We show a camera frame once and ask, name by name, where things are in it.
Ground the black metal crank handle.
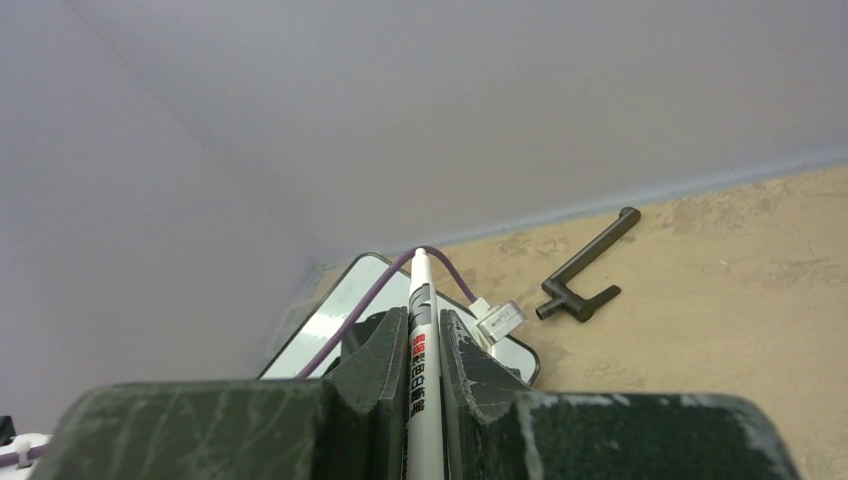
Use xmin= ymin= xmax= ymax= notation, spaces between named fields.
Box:
xmin=535 ymin=206 xmax=642 ymax=323

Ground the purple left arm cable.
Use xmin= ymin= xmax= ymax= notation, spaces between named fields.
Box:
xmin=0 ymin=245 xmax=478 ymax=468

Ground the white whiteboard black frame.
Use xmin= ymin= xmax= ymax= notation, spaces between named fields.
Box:
xmin=258 ymin=252 xmax=541 ymax=385

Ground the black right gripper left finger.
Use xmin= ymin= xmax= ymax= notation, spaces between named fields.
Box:
xmin=324 ymin=307 xmax=408 ymax=479

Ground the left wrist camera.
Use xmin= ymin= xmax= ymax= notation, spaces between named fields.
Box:
xmin=469 ymin=297 xmax=527 ymax=350

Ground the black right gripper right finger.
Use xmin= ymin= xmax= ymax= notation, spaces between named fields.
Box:
xmin=440 ymin=309 xmax=532 ymax=479

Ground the white marker pen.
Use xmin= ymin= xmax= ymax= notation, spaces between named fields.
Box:
xmin=405 ymin=247 xmax=446 ymax=479

